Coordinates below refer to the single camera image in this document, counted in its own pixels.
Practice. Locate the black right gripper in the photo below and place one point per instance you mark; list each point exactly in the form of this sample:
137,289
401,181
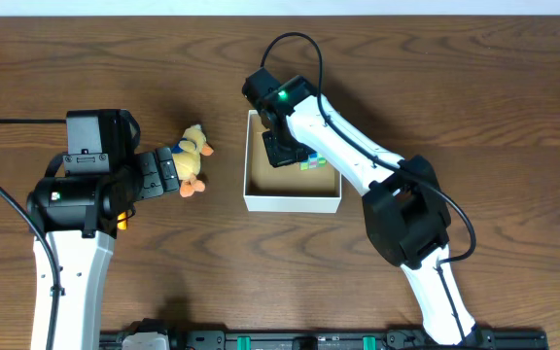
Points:
277,156

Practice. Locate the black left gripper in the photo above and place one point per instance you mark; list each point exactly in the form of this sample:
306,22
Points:
156,171

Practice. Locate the colourful puzzle cube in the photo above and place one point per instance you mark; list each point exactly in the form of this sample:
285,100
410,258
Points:
314,160

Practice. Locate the white cardboard box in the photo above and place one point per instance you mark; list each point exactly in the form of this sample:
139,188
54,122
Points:
296,188

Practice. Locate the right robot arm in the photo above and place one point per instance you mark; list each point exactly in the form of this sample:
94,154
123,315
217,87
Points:
406,213

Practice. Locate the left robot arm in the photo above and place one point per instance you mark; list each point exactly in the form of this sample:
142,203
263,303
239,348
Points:
84,198

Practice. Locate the yellow plush duck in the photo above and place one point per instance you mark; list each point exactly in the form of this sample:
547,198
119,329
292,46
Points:
187,155

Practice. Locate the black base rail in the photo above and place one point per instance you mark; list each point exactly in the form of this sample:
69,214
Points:
154,334

